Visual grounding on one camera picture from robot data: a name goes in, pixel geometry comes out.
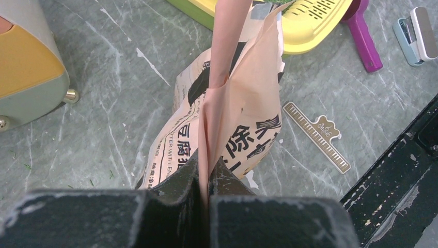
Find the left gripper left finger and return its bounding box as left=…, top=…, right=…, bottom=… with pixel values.
left=1, top=154, right=199, bottom=247

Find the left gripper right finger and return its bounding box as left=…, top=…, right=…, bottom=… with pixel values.
left=209, top=159, right=359, bottom=247

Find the pink cat litter bag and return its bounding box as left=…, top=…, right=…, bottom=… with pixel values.
left=136, top=1, right=285, bottom=197

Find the torn bag top strip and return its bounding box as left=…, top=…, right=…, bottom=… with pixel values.
left=282, top=101, right=351, bottom=174

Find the white orange cylindrical bin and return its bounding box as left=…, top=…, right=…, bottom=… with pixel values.
left=1, top=1, right=80, bottom=132

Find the yellow green litter box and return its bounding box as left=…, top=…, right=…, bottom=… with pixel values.
left=168, top=0, right=352, bottom=55

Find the magenta plastic scoop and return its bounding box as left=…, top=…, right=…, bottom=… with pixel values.
left=341, top=0, right=383, bottom=73

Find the small white grey clip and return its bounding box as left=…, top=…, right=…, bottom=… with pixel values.
left=393, top=7, right=437, bottom=67

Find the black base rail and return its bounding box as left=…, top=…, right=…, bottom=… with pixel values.
left=341, top=98, right=437, bottom=247

